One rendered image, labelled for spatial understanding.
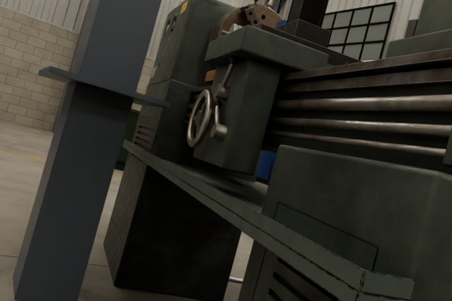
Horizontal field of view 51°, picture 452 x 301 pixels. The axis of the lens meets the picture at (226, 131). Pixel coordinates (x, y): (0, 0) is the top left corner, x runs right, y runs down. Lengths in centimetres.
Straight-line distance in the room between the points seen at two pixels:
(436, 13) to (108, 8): 109
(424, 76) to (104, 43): 115
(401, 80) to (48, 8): 1140
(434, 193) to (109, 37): 130
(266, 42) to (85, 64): 75
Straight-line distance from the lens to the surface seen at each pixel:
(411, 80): 76
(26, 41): 1176
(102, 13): 167
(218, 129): 109
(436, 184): 55
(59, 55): 1186
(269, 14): 194
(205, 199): 100
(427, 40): 86
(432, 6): 93
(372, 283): 52
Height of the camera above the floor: 64
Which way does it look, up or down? 2 degrees up
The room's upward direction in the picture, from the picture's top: 15 degrees clockwise
